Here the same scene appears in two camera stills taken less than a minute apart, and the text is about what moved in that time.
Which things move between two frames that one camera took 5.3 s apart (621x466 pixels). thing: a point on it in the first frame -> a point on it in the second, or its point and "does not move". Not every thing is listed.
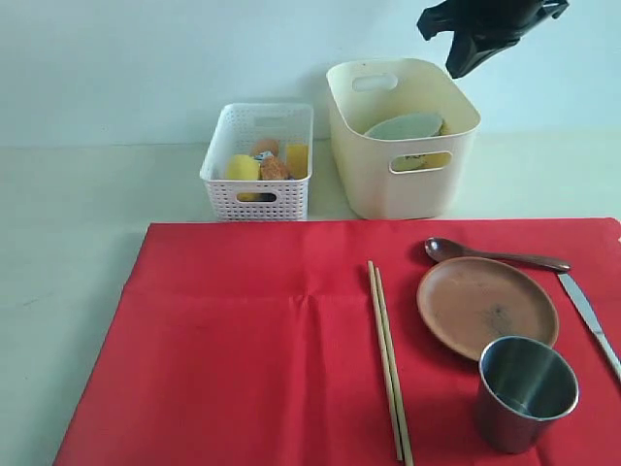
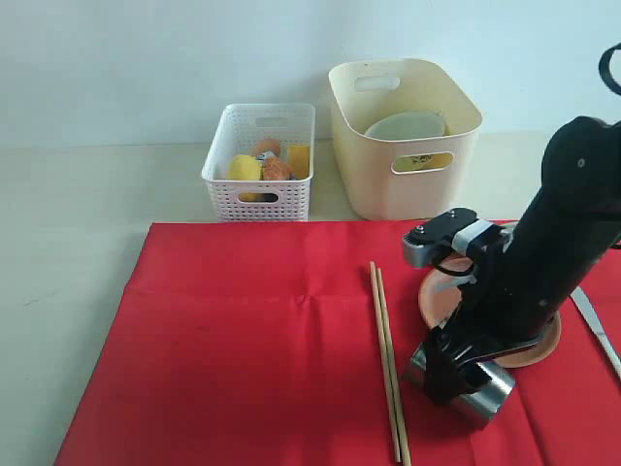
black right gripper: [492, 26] -> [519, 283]
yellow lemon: [244, 167] does not move
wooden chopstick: [387, 382] does not move
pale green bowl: [408, 126] does not move
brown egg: [261, 146] does not move
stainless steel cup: [524, 386] -> [467, 411]
